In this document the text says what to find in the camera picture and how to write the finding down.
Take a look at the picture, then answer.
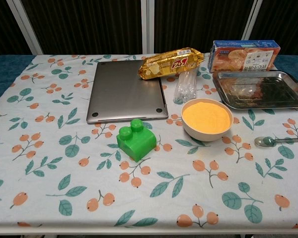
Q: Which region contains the silver spoon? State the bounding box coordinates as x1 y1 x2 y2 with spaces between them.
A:
254 136 298 147

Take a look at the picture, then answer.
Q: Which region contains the off-white bowl of orange powder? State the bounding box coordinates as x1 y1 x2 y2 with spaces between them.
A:
181 98 234 142

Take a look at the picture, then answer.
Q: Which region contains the stainless steel tray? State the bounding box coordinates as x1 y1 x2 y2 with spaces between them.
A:
212 70 298 110

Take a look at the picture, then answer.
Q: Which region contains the green toy building block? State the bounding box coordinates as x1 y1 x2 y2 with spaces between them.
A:
116 119 157 163

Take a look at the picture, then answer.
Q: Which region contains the grey closed laptop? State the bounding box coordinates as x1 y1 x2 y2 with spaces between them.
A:
86 59 169 124

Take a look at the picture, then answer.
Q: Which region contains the clear plastic bag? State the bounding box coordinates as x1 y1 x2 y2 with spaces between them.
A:
173 69 198 104

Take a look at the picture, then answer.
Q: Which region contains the gold foil biscuit packet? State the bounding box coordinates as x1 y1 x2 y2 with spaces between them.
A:
138 47 205 80

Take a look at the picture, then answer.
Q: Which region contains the floral printed tablecloth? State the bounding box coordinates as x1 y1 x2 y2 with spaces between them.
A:
0 54 298 235

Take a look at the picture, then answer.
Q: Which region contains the blue and orange food box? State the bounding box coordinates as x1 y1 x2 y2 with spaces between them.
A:
208 40 281 73

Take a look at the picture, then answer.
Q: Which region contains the teal table cover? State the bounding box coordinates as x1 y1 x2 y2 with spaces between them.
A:
0 55 37 107

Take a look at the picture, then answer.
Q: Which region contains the white partition frame post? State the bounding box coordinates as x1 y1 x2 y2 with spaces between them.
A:
6 0 44 56
241 0 263 41
141 0 155 54

